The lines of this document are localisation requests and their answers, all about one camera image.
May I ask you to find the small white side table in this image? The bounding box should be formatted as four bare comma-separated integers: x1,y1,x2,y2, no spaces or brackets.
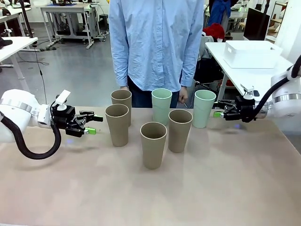
0,36,39,81

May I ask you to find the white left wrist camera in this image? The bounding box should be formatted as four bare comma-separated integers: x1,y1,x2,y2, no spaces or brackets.
55,89,71,111

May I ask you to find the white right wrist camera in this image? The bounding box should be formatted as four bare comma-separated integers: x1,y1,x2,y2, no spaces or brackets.
240,84,260,100

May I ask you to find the black computer monitor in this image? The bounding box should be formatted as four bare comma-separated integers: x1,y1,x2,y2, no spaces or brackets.
243,7,271,41

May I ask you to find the blue jacket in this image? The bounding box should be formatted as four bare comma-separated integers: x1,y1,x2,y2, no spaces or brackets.
207,0,232,29

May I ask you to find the black vertical pole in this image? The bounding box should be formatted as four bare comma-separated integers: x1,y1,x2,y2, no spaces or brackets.
18,0,34,39

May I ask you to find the grey metal workbench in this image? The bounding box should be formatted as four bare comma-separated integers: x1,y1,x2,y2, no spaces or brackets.
39,2,99,50

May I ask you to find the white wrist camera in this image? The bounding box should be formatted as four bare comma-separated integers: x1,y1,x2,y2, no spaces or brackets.
240,84,260,100
55,89,71,111

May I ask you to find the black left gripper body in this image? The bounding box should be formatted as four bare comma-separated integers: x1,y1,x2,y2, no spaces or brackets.
51,103,85,137

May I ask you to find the person's right forearm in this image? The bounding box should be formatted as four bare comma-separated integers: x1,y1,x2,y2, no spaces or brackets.
110,44,130,88

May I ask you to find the black object on table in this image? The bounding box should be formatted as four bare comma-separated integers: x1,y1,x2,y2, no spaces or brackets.
0,37,13,50

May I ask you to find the light green cup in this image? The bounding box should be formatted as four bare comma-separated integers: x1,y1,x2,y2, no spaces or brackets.
151,89,173,126
192,89,217,129

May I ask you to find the person's left forearm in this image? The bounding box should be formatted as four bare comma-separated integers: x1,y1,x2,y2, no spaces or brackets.
180,44,204,88

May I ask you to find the person in light blue shirt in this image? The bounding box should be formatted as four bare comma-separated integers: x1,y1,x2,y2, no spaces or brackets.
108,0,205,109

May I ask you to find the red cloth item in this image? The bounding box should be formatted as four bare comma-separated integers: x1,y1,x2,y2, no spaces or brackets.
203,23,226,43

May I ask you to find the brown cup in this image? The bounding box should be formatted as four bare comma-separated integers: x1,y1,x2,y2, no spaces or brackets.
168,109,193,153
104,104,130,147
111,89,133,127
140,122,168,170

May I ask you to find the white plastic basket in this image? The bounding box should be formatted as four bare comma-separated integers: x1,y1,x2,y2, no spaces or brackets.
222,40,284,69

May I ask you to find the large white side table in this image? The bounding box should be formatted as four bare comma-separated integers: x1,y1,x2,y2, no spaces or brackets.
205,41,301,102

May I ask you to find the person's left hand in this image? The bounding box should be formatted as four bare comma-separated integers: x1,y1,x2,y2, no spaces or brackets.
179,86,190,105

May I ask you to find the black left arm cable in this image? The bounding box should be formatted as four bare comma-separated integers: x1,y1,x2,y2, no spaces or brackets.
0,115,62,161

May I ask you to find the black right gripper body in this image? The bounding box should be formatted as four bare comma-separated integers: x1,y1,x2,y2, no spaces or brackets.
232,96,257,122

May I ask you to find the thin black hanging cable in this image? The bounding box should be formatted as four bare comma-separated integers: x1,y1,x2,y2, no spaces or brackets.
32,43,48,105

